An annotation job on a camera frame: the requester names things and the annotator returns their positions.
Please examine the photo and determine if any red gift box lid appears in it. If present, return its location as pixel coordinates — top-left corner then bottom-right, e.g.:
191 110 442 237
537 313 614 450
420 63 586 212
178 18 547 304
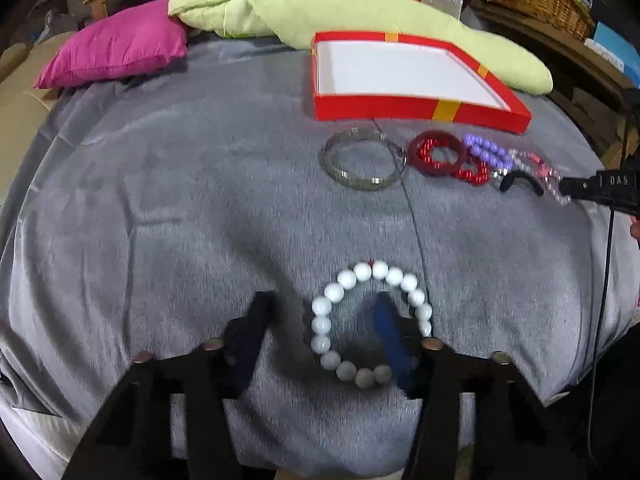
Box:
311 32 532 134

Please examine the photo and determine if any white bead bracelet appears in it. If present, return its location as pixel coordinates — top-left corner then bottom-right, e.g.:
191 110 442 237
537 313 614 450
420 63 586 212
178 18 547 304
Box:
310 259 434 390

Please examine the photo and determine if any silver metal bangle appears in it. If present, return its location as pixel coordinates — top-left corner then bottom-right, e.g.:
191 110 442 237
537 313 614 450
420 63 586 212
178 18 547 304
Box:
319 127 408 192

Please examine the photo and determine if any blue fashion box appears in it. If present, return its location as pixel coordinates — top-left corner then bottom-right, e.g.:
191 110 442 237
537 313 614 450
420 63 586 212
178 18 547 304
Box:
593 22 640 87

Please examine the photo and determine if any red bead bracelet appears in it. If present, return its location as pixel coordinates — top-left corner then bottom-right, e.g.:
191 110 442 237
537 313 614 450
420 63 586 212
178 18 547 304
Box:
418 136 493 188

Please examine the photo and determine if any beige sofa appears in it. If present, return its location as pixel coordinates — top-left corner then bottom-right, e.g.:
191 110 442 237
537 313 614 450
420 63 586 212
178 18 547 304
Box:
1 32 75 204

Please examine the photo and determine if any purple bead bracelet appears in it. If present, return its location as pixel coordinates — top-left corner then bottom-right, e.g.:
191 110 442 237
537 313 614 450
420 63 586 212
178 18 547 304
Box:
462 133 516 172

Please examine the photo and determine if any magenta pillow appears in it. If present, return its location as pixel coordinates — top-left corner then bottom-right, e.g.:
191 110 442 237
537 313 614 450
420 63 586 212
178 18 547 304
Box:
35 0 188 89

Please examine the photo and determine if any black cable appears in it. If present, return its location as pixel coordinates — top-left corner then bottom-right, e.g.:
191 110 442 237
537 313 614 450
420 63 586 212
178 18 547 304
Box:
587 89 640 443

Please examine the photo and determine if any pink clear bead bracelet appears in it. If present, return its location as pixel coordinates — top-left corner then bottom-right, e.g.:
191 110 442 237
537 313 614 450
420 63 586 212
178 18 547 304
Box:
491 148 574 207

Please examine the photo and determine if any wooden shelf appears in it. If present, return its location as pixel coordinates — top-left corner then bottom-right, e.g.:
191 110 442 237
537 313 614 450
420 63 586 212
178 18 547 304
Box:
462 0 639 169

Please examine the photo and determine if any dark red wide bangle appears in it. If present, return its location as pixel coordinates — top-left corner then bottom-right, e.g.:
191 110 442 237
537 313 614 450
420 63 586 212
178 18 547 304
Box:
407 130 466 177

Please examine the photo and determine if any light green long pillow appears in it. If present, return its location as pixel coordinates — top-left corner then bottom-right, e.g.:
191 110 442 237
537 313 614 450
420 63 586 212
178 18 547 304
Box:
168 0 553 96

